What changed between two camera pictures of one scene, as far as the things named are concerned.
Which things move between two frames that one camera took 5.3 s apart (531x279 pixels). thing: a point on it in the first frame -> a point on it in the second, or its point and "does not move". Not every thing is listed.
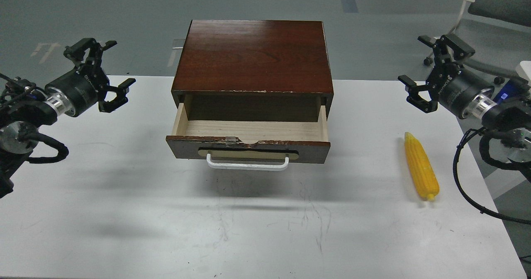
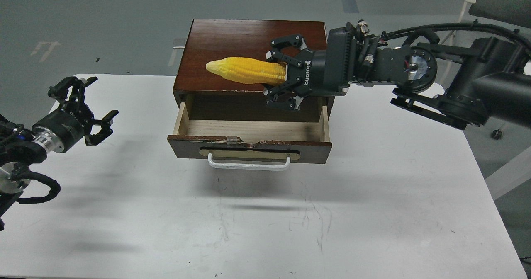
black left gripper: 76,91 -> 59,132
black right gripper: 464,91 -> 331,69
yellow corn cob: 422,172 -> 248,71
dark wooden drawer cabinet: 254,71 does not move
